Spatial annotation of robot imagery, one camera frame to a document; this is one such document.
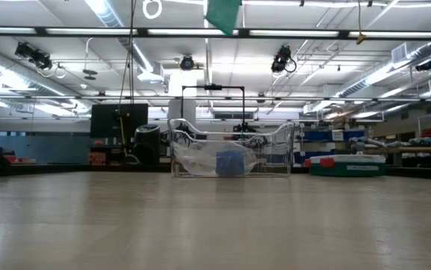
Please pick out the clear plastic bag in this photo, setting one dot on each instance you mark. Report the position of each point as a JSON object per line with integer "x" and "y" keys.
{"x": 200, "y": 159}

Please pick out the blue bandage roll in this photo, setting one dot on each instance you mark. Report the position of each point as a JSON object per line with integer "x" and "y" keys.
{"x": 230, "y": 163}

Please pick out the clear plastic bin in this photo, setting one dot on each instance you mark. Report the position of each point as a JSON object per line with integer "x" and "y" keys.
{"x": 280, "y": 167}

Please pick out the teal elastic bandage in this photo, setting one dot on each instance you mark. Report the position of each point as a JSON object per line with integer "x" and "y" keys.
{"x": 222, "y": 15}

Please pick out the black rounded chair back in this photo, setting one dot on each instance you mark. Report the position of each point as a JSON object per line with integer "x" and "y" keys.
{"x": 147, "y": 146}

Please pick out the black monitor screen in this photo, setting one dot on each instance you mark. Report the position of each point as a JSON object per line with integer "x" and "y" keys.
{"x": 106, "y": 120}

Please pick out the orange storage boxes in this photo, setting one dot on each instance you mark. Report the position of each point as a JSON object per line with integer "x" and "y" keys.
{"x": 97, "y": 158}

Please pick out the blue storage bins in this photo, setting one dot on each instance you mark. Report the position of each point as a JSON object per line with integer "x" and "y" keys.
{"x": 354, "y": 135}

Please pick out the overhead light bar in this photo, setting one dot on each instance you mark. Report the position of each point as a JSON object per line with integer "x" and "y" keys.
{"x": 87, "y": 32}

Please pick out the yellow hanging plug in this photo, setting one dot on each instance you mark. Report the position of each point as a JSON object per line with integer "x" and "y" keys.
{"x": 360, "y": 38}

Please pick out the white ceiling vent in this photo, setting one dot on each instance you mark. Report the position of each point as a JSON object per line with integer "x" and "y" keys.
{"x": 399, "y": 53}

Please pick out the wooden workbench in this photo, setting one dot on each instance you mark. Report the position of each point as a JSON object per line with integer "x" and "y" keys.
{"x": 425, "y": 150}

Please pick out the black background station frame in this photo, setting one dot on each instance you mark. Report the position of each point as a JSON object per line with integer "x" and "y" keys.
{"x": 213, "y": 87}

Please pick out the black ceiling camera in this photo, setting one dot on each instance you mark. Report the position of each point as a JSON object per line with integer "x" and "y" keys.
{"x": 282, "y": 59}
{"x": 424, "y": 66}
{"x": 37, "y": 58}
{"x": 187, "y": 63}

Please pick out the black aluminium frame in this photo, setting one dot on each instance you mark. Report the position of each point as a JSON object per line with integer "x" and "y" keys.
{"x": 69, "y": 168}

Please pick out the silver ventilation duct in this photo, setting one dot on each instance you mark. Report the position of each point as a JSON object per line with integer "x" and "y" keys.
{"x": 387, "y": 71}

